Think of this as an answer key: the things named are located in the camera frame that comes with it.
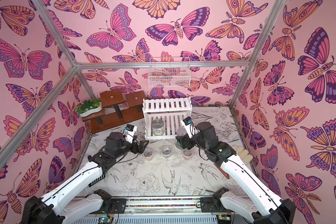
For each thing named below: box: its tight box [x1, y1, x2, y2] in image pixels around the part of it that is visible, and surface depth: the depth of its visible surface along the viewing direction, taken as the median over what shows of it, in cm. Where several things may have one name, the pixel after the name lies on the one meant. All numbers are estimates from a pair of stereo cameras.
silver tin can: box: [151, 119, 165, 137], surface depth 85 cm
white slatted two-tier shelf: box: [142, 96, 193, 139], surface depth 89 cm
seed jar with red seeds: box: [182, 149, 193, 161], surface depth 89 cm
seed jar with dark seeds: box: [161, 145, 172, 159], surface depth 90 cm
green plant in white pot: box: [75, 98, 103, 117], surface depth 94 cm
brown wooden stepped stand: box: [81, 89, 147, 134], surface depth 108 cm
